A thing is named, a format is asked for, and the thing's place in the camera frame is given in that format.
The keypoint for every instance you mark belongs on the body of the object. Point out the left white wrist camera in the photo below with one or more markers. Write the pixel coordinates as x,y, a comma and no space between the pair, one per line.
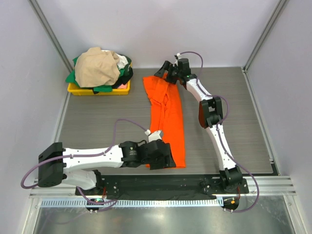
153,136

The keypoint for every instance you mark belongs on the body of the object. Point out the orange t shirt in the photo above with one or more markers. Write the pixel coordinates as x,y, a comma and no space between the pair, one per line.
167,115

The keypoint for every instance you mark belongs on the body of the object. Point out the right aluminium frame post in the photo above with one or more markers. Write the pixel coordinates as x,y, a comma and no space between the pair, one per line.
281,4

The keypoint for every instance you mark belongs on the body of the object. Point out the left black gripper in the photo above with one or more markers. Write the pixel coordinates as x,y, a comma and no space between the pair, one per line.
166,161

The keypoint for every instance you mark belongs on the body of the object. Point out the yellow plastic bin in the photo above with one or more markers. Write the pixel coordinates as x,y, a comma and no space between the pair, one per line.
97,91

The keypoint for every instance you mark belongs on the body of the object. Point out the left aluminium frame post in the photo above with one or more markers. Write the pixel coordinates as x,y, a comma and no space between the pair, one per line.
50,33

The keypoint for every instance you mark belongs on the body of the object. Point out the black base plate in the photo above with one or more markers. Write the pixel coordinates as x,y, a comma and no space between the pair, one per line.
164,187

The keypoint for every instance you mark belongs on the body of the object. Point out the aluminium rail bar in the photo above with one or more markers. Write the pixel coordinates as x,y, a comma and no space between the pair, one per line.
268,185

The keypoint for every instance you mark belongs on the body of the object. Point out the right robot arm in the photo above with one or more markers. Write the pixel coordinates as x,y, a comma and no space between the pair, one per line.
210,117

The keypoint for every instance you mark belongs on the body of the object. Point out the pink garment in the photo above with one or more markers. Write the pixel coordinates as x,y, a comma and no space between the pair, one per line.
123,86

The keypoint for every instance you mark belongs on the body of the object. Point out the dark green t shirt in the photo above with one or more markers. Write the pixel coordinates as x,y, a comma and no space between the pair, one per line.
124,77

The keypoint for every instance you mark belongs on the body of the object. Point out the white t shirt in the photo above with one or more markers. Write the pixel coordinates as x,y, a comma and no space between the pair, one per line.
122,60

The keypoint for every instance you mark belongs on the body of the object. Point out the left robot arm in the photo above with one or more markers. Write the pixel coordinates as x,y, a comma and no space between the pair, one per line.
77,167

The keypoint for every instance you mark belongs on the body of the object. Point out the perforated cable duct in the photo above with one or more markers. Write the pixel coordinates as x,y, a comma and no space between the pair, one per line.
82,203

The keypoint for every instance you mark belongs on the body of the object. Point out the beige t shirt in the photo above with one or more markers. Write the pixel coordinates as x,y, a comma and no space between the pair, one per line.
96,68

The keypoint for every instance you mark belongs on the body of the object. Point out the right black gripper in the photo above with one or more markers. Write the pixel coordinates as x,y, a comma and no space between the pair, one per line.
165,67

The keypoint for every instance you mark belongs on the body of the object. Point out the aluminium frame post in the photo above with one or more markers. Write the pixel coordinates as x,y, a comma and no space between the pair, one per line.
50,33
281,4

